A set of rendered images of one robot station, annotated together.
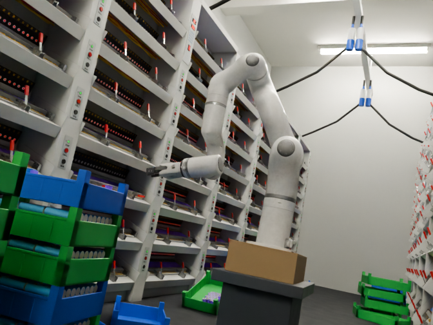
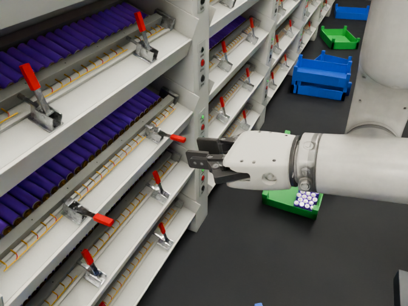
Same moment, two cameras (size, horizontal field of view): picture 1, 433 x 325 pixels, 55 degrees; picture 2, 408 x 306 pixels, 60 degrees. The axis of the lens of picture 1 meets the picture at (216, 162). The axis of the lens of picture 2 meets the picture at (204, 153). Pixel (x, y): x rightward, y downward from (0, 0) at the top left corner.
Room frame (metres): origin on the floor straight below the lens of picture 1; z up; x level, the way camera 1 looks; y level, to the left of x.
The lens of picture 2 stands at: (1.33, 0.26, 0.96)
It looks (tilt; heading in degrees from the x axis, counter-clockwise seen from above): 37 degrees down; 0
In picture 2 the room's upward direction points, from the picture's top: straight up
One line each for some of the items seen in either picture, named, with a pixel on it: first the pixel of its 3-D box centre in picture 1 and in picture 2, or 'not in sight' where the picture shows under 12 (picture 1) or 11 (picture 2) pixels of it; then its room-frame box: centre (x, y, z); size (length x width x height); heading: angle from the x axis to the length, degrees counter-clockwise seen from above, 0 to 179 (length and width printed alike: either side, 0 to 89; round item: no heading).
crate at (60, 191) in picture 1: (51, 186); not in sight; (1.01, 0.38, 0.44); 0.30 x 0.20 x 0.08; 74
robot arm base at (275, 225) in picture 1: (275, 224); not in sight; (1.60, -0.26, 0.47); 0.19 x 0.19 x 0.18
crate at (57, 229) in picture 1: (43, 218); not in sight; (1.01, 0.38, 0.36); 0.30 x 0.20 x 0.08; 74
